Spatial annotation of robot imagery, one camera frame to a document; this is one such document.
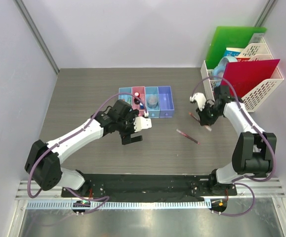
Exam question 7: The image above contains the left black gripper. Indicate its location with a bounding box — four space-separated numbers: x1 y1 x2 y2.
117 110 142 144

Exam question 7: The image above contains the red ink bottle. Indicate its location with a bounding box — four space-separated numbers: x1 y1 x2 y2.
134 92 140 104

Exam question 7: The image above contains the dark red pen refill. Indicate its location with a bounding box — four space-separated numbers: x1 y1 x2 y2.
176 129 200 145

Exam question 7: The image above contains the clear paper clip jar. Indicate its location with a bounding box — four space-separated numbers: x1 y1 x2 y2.
147 94 159 109

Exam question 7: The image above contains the purple drawer box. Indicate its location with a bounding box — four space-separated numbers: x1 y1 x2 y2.
158 86 174 118

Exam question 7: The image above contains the pink drawer box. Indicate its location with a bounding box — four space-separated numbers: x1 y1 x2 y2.
131 85 147 117

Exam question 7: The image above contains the light blue drawer box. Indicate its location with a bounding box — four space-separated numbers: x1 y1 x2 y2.
119 87 133 105

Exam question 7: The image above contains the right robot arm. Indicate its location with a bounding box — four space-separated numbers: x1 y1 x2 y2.
190 85 277 195

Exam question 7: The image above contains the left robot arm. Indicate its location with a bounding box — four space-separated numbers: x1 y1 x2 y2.
25 100 152 197

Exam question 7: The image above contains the blue tape roll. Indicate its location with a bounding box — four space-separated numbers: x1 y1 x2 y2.
211 56 237 77

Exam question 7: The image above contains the white file organizer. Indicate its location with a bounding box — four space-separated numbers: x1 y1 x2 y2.
200 37 285 113

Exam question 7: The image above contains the magenta folder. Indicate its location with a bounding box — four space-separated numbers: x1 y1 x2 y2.
223 59 280 97

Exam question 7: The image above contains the red white book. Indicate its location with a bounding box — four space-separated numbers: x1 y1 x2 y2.
236 57 250 62

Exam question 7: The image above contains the blue white book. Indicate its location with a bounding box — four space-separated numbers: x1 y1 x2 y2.
223 47 244 57

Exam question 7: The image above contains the green folder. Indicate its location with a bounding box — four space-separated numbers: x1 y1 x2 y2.
205 26 267 69

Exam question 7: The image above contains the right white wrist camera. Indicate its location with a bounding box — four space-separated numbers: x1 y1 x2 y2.
189 92 206 111

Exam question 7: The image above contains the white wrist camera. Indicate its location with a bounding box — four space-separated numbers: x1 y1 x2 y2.
134 112 152 132
189 92 206 111

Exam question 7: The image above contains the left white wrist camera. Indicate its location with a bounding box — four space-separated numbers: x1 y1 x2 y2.
134 112 152 132

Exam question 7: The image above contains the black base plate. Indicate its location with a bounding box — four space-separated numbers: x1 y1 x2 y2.
61 172 237 198

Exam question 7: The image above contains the slotted cable duct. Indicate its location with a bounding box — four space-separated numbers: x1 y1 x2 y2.
26 199 211 210

